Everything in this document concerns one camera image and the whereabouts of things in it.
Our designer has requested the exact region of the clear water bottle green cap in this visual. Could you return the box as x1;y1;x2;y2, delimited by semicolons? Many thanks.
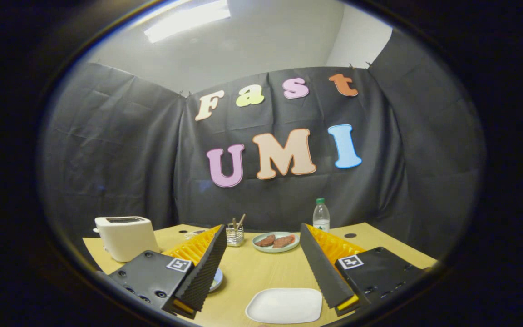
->
312;198;331;233

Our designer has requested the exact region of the wire mesh utensil holder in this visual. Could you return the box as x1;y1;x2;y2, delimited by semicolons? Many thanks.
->
226;226;245;247

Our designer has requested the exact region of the white toaster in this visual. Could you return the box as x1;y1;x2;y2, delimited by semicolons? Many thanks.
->
94;216;161;263

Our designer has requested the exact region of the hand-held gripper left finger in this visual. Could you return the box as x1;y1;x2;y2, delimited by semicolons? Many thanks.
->
96;224;228;320

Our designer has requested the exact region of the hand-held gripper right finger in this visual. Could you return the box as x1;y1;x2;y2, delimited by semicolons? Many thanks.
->
300;223;428;317

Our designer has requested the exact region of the white rectangular plate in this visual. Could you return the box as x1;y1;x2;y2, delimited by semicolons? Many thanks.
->
245;287;323;324

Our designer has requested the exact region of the pale green round plate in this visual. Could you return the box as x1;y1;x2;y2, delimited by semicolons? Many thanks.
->
252;232;300;253

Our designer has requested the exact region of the black backdrop cloth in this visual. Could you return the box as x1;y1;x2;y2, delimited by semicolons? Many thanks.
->
41;30;487;259

